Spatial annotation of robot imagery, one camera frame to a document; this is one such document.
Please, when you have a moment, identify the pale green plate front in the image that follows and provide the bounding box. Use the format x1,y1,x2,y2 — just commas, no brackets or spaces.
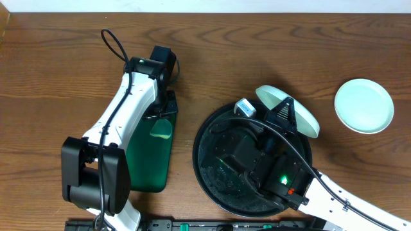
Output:
256,85,320,139

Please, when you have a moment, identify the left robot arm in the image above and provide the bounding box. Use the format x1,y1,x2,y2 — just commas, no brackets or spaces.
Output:
61,46,178,230

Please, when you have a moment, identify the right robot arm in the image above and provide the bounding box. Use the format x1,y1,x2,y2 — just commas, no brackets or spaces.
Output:
207,96,410,230

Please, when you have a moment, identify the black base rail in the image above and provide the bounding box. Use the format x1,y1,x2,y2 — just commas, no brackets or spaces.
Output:
64,219,338,231

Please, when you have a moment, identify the green rectangular tray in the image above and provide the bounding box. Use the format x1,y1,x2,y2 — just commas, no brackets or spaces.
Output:
126,114,176,193

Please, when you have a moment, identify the pale green plate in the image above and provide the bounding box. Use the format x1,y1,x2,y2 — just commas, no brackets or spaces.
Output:
256,85,320,139
334,78,394,135

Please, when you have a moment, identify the round black tray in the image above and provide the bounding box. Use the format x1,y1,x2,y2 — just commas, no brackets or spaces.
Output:
193,100,313,217

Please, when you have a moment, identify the green scrub sponge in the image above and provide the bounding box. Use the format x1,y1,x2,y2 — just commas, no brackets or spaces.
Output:
150,119,173,139

